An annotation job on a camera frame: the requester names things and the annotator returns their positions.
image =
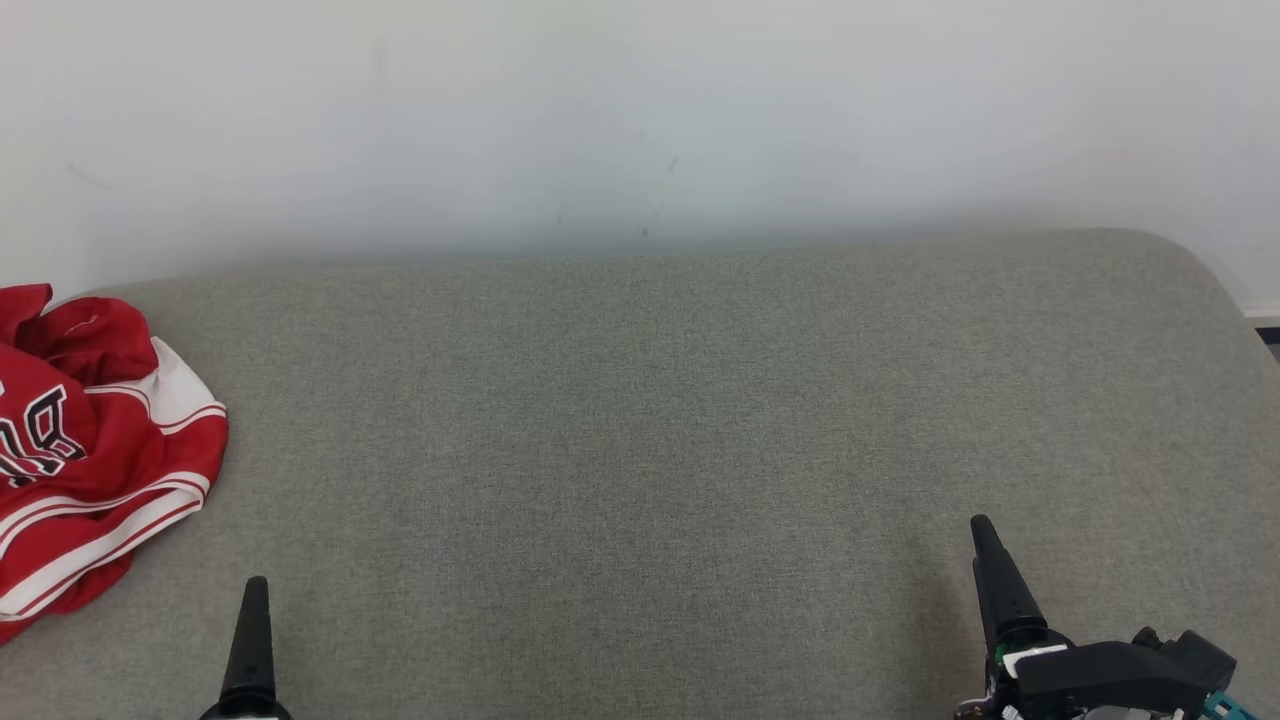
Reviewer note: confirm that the white skirting board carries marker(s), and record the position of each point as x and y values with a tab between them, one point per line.
1262	316

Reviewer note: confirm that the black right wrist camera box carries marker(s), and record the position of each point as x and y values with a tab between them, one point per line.
1185	665

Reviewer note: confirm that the red basketball jersey number 23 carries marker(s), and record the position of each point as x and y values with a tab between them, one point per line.
100	470

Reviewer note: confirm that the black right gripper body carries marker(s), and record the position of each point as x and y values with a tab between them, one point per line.
1070	680

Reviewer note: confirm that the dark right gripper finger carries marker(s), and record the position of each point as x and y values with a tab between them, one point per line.
1003	600

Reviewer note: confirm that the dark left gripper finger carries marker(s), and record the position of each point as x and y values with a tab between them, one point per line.
250	650

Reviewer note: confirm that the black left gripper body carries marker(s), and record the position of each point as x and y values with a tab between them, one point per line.
245	711

